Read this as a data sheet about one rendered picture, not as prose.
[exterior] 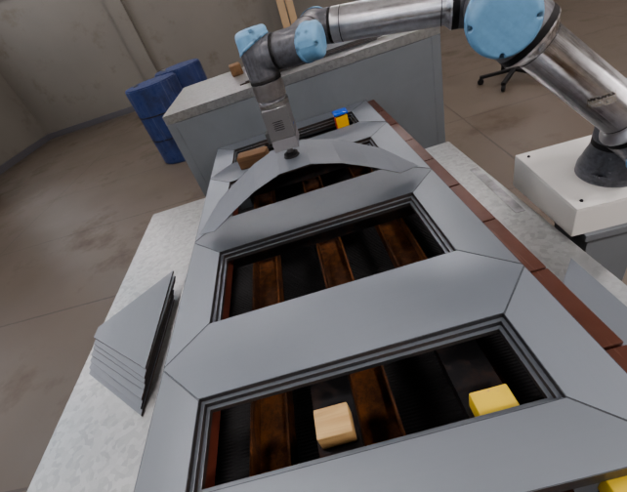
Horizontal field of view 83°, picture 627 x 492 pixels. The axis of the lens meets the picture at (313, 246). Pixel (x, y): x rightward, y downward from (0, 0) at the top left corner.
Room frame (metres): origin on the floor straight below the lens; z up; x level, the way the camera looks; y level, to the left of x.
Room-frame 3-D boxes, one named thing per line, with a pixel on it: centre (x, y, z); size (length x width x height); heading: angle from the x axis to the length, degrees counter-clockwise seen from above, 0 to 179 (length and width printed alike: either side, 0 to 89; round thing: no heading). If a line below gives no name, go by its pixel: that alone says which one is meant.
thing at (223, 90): (2.01, -0.22, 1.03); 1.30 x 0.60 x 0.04; 85
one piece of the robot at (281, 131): (0.91, -0.02, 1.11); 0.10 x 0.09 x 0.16; 79
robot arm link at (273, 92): (0.91, -0.03, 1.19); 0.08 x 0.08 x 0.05
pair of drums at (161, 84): (4.97, 1.01, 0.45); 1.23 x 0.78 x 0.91; 171
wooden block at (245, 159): (1.37, 0.10, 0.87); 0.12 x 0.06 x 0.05; 77
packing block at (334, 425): (0.29, 0.07, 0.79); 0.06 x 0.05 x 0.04; 85
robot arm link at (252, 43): (0.91, -0.03, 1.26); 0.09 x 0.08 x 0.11; 62
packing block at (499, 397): (0.23, -0.18, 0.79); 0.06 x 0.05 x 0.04; 85
